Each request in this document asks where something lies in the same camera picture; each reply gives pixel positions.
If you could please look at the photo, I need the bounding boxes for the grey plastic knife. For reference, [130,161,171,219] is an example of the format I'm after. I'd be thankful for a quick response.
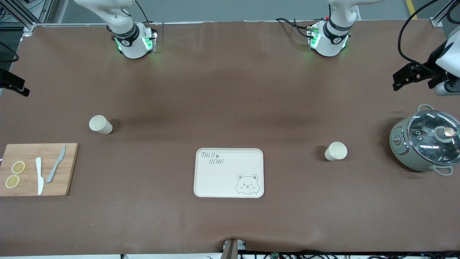
[46,145,66,183]

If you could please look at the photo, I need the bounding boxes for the black left base cable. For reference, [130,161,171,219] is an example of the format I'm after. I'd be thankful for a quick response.
[276,16,317,38]

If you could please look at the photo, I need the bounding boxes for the black hanging cable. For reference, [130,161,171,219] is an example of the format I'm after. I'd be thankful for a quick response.
[447,0,460,21]

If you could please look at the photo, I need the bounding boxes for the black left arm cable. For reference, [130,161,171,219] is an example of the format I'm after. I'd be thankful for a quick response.
[398,0,442,72]

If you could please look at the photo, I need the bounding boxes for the metal table edge clamp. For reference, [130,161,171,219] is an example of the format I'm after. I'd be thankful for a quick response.
[220,238,248,259]

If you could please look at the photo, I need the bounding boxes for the white plastic cup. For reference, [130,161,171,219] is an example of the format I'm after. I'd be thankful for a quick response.
[325,141,348,162]
[89,115,113,135]

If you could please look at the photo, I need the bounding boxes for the white bear print tray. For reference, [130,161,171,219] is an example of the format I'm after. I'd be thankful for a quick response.
[194,148,265,198]

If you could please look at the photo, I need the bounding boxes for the brown table mat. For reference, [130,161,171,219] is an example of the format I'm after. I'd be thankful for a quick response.
[0,20,460,256]

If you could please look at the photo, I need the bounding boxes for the white plastic knife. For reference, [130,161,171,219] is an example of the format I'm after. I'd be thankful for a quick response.
[35,157,45,196]

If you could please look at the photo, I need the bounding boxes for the bamboo cutting board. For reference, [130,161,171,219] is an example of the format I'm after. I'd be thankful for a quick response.
[0,143,79,197]

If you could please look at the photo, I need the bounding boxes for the glass pot lid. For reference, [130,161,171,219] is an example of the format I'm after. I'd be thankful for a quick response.
[407,110,460,166]

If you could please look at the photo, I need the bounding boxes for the black right base cable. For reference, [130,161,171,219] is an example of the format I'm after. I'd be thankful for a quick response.
[135,0,150,24]

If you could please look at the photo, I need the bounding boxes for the black base cable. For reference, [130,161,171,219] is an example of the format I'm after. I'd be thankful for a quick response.
[135,0,150,24]
[276,16,317,38]

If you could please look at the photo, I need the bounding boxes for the aluminium frame profile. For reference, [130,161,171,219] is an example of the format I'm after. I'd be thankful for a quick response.
[0,0,54,31]
[431,0,460,28]

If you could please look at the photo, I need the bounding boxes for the green electric cooking pot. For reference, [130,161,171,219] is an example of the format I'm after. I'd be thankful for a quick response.
[389,104,460,176]

